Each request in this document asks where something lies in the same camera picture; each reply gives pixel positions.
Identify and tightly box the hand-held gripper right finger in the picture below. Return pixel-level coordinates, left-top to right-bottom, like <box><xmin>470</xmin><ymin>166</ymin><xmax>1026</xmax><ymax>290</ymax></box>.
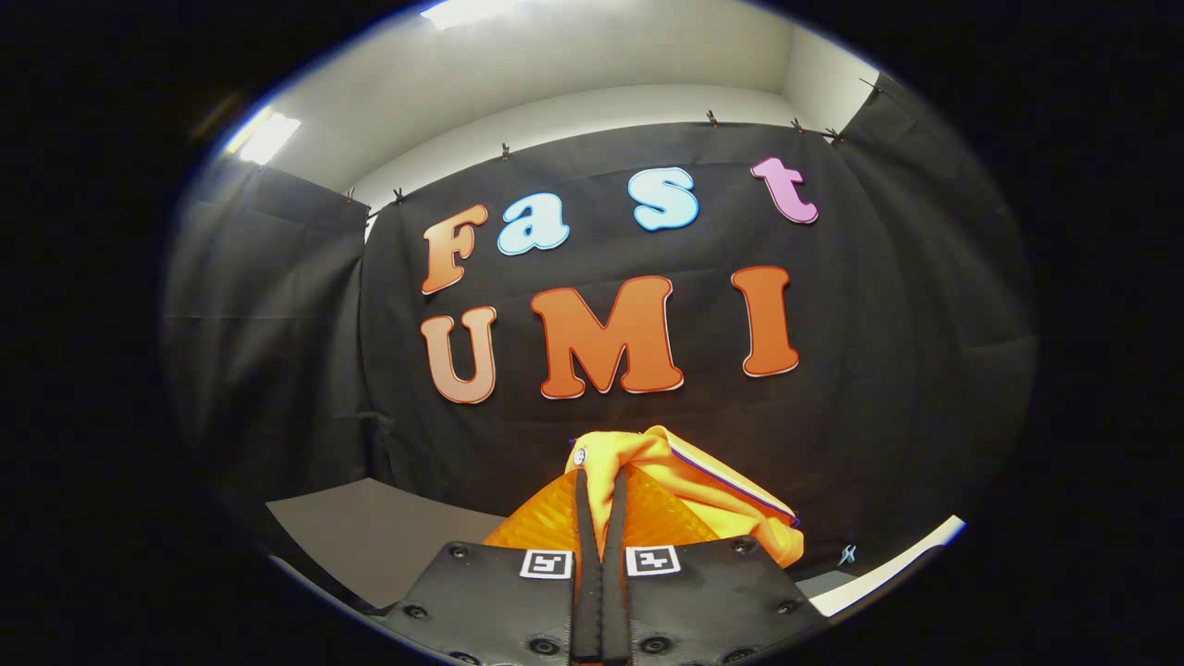
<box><xmin>601</xmin><ymin>465</ymin><xmax>827</xmax><ymax>666</ymax></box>

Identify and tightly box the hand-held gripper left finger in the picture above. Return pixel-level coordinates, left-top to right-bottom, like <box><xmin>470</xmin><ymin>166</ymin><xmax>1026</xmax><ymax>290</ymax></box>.
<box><xmin>381</xmin><ymin>467</ymin><xmax>604</xmax><ymax>666</ymax></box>

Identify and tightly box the yellow polo shirt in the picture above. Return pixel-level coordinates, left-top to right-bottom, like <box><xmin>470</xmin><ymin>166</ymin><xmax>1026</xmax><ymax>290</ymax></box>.
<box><xmin>566</xmin><ymin>425</ymin><xmax>806</xmax><ymax>570</ymax></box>

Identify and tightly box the small grey cabinet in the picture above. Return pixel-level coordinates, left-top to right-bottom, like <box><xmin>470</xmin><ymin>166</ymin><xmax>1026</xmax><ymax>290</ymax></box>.
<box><xmin>264</xmin><ymin>476</ymin><xmax>510</xmax><ymax>611</ymax></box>

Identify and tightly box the black backdrop cloth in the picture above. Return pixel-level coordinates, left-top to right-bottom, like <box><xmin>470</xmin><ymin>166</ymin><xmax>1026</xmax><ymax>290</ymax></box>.
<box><xmin>162</xmin><ymin>74</ymin><xmax>1037</xmax><ymax>584</ymax></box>

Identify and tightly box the row of small cloth clips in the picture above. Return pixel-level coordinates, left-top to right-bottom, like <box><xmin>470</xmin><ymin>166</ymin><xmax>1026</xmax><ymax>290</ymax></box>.
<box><xmin>342</xmin><ymin>74</ymin><xmax>889</xmax><ymax>206</ymax></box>

